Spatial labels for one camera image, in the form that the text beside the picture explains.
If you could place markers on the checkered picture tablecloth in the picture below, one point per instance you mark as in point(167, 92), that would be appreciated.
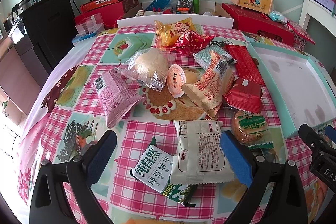
point(68, 97)

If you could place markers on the orange patterned bread packet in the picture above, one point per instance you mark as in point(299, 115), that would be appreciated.
point(208, 93)

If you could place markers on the pink snack packet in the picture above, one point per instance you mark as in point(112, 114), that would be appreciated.
point(115, 97)

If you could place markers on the white foam board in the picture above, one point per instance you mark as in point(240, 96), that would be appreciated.
point(216, 21)

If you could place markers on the clear acrylic box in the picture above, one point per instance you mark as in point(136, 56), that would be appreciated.
point(91, 24)

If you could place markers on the small red box packet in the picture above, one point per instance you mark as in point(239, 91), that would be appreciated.
point(245, 95)

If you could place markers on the long red patterned packet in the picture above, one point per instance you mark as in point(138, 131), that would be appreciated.
point(245, 65)

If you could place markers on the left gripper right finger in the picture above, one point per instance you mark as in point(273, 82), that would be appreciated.
point(287, 202)

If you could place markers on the blue water bottle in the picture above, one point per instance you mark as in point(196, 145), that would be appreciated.
point(157, 5)

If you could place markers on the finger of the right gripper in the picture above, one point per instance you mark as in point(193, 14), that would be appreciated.
point(313, 140)
point(330, 132)

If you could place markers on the red box stack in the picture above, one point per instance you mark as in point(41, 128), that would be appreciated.
point(112, 13)

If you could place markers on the mint green snack packet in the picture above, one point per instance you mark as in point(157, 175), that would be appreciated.
point(203, 57)

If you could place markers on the orange black flat box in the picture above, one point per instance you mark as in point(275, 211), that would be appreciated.
point(95, 4)

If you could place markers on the white shelf frame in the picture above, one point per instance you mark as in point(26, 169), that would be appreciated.
point(312, 9)

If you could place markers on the round cake green packet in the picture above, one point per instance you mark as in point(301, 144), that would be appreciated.
point(251, 130)

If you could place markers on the red patterned lid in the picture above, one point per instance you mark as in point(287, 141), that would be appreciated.
point(301, 37)

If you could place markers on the black cabinet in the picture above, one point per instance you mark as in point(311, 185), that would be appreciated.
point(50, 25)

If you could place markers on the clear bag round bun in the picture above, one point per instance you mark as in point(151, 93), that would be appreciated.
point(148, 67)

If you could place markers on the white cream snack packet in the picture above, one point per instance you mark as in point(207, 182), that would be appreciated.
point(199, 158)

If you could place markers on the yellow soft bread bag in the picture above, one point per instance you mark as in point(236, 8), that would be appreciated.
point(167, 34)

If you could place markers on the large red gift box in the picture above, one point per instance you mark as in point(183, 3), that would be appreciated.
point(258, 23)

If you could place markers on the teal shallow tray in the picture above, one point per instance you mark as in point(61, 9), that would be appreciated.
point(300, 87)

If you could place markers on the green white biscuit packet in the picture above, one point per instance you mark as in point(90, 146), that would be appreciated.
point(154, 170)

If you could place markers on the kettle on cabinet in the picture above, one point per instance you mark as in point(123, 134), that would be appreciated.
point(20, 7)

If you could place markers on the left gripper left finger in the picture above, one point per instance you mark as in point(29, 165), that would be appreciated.
point(49, 203)

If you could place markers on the red flower snack bag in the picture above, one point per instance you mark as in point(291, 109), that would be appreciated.
point(191, 42)

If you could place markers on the blue wet wipes pack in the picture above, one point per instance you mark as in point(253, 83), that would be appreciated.
point(277, 17)

